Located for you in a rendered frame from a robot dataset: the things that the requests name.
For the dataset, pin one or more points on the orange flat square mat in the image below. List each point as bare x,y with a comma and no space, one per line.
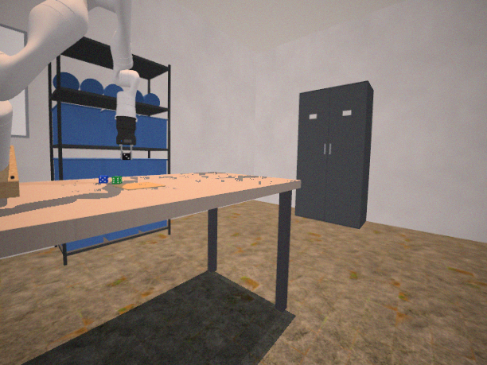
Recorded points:
142,185

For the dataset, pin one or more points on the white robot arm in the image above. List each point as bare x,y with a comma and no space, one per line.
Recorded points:
54,26

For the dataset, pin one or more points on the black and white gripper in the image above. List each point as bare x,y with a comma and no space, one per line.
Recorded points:
126,126

